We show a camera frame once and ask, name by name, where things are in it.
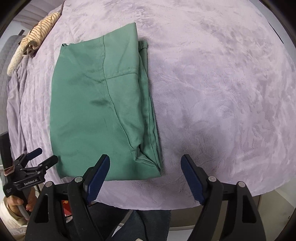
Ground green work jacket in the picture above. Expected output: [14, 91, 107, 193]
[50, 23, 162, 181]

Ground person left hand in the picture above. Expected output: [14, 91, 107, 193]
[6, 188, 37, 217]

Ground beige striped cloth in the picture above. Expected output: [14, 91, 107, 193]
[7, 11, 61, 76]

